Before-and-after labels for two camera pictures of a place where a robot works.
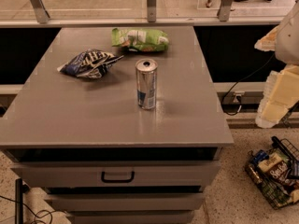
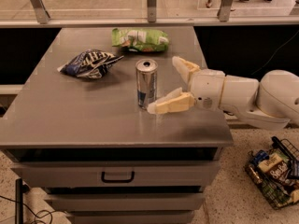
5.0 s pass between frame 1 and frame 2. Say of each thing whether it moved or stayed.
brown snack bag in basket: stayed
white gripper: moved
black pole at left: stayed
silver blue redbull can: stayed
